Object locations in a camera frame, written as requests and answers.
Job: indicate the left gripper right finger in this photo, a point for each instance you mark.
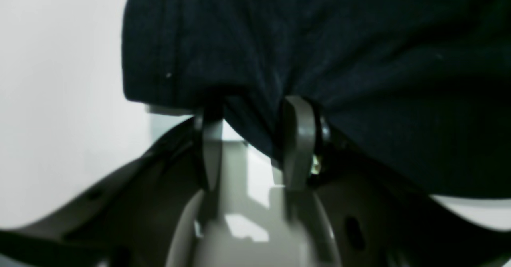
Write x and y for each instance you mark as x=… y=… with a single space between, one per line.
x=361 y=214

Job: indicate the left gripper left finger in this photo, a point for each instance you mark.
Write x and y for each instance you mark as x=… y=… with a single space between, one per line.
x=130 y=217

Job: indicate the black T-shirt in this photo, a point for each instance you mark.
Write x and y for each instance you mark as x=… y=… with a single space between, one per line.
x=422 y=86

